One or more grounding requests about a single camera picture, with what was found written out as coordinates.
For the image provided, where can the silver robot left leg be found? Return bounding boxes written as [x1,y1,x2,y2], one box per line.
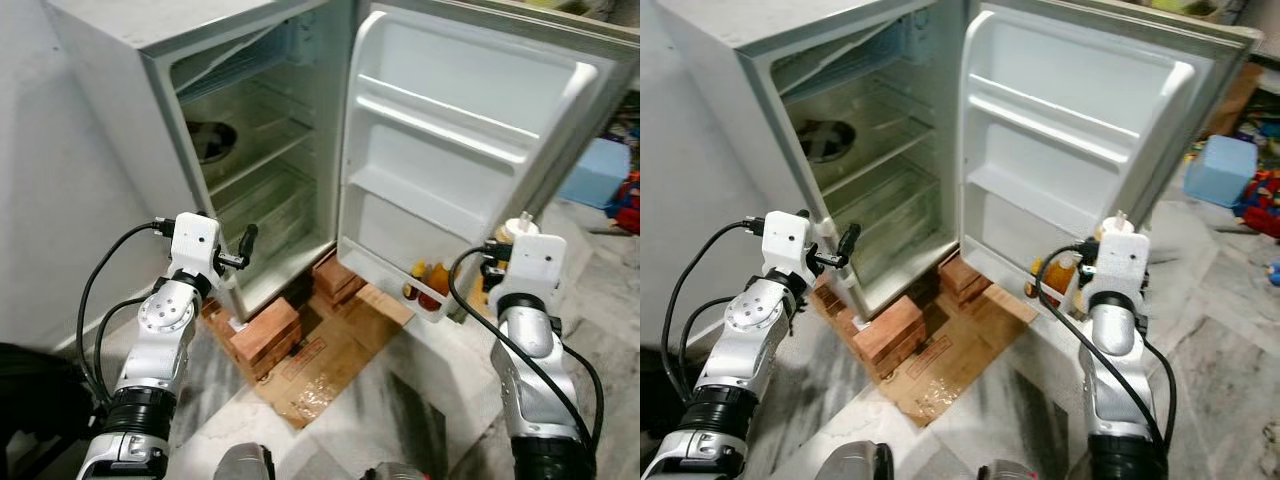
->
[815,440,895,480]
[214,443,277,480]

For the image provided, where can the small red brick stack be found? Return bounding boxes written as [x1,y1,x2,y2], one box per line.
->
[940,254,993,307]
[313,254,367,307]

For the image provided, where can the red toy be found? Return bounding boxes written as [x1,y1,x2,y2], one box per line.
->
[605,172,641,234]
[1235,170,1280,240]

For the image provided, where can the white fridge cabinet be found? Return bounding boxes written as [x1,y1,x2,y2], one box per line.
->
[45,0,363,323]
[655,0,979,323]

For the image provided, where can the dark bowl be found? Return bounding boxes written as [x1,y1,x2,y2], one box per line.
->
[187,122,240,165]

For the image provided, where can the light blue box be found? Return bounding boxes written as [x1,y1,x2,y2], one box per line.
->
[1183,135,1260,209]
[558,138,633,210]

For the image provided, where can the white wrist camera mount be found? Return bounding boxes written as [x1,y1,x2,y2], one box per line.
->
[760,212,817,283]
[1095,230,1151,301]
[505,232,568,301]
[168,212,223,287]

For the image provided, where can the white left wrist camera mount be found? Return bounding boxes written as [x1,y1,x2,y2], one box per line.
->
[760,212,817,283]
[168,212,223,287]

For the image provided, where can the flattened brown cardboard sheet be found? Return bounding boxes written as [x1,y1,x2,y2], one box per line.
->
[815,280,1041,429]
[203,280,417,431]

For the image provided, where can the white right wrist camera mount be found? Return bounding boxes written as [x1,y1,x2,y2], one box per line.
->
[1095,230,1151,301]
[505,232,568,301]

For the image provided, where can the short black left arm cable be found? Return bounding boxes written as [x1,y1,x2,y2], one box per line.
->
[93,294,159,393]
[677,294,746,393]

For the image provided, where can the white fridge door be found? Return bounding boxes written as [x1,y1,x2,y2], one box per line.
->
[335,0,641,327]
[955,0,1264,327]

